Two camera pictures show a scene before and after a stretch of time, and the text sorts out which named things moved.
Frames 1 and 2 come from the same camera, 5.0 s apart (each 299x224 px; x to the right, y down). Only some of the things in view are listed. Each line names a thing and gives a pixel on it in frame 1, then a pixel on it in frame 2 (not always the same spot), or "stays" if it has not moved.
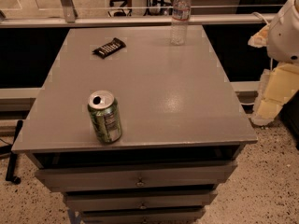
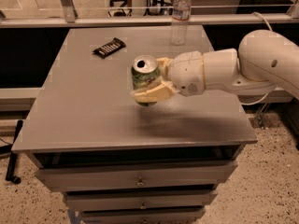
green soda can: [106, 116] -> [144, 73]
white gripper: [285, 36] -> [186, 74]
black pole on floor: [12, 161] stays
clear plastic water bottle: [180, 16] stays
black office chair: [123, 0] stays
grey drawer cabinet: [182, 129] stays
